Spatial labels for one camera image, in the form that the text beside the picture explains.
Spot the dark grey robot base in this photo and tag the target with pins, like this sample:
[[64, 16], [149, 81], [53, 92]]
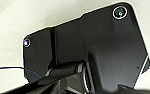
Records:
[[101, 50]]

